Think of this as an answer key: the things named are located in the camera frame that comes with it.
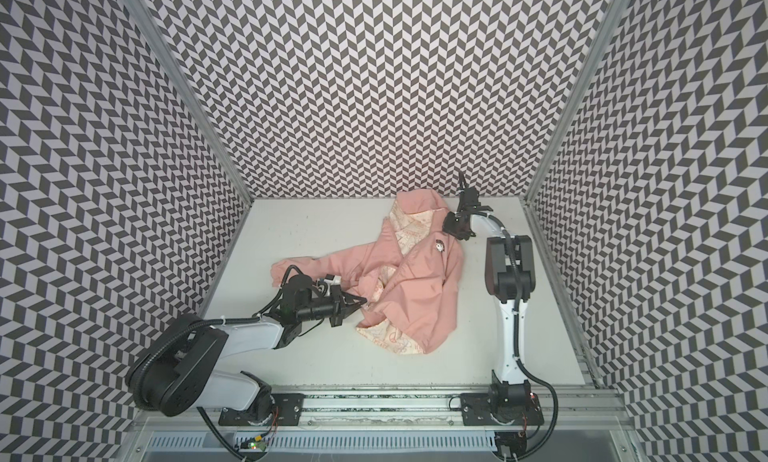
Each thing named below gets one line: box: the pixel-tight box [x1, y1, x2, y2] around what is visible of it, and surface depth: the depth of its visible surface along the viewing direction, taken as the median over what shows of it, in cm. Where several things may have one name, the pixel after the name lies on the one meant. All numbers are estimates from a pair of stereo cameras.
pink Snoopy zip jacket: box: [271, 189, 464, 355], surface depth 93 cm
